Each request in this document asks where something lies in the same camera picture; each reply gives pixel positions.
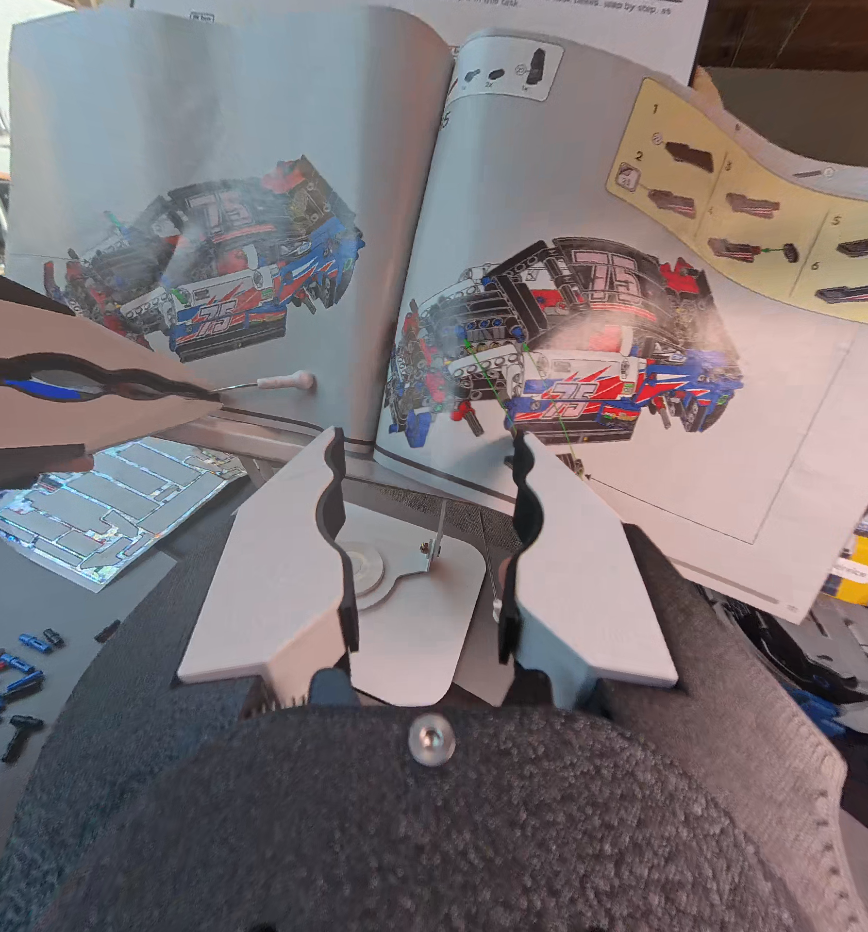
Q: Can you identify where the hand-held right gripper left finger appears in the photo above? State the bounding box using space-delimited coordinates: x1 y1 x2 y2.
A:
178 426 362 707

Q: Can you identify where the black tee connector piece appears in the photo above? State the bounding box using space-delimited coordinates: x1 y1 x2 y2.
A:
0 715 45 764

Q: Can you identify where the holographic sticker sheet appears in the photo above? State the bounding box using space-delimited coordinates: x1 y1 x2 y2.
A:
0 437 249 592

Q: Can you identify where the white printed instruction sheet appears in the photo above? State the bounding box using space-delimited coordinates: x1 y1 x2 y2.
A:
132 0 708 84

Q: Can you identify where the blue pin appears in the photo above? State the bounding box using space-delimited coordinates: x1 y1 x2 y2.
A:
3 379 91 403

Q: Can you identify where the pile of small plastic pins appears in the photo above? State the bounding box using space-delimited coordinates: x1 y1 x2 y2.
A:
0 626 65 736

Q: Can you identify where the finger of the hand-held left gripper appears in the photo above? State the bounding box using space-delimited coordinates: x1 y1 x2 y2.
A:
0 291 224 401
0 382 224 458

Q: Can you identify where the white book stand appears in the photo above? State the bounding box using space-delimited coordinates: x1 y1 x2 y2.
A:
223 408 522 707

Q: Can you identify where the partly built toy brick car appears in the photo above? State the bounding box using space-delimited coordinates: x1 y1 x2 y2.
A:
696 582 868 744

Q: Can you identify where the toy car building manual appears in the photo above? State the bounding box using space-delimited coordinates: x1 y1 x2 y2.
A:
4 7 868 623

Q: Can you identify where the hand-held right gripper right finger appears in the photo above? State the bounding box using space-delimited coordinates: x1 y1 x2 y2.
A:
496 430 681 711

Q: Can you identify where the grey desk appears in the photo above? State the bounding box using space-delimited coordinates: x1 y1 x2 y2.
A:
0 466 275 875

